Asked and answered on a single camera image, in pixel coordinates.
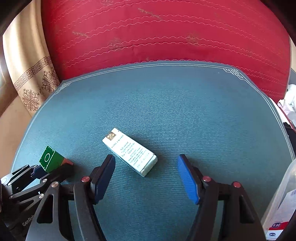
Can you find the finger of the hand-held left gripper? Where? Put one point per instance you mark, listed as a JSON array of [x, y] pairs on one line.
[[57, 173], [23, 172]]

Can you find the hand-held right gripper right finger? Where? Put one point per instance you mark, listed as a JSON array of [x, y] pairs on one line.
[[188, 178]]

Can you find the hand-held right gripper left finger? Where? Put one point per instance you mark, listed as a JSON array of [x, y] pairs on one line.
[[105, 178]]

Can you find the orange and green toy block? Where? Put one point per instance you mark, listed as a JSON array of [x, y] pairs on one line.
[[52, 160]]

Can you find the small white printed box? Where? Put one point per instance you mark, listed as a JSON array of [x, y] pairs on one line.
[[129, 150]]

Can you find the clear plastic bowl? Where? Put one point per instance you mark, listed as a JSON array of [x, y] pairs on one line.
[[284, 180]]

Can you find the blue and white carton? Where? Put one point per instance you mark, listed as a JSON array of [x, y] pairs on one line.
[[279, 217]]

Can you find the teal desktop mat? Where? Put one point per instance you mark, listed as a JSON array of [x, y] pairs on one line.
[[185, 115]]

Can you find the beige patterned curtain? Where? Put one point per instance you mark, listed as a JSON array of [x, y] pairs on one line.
[[30, 69]]

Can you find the red quilted mattress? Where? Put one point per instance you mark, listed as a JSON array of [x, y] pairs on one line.
[[161, 27]]

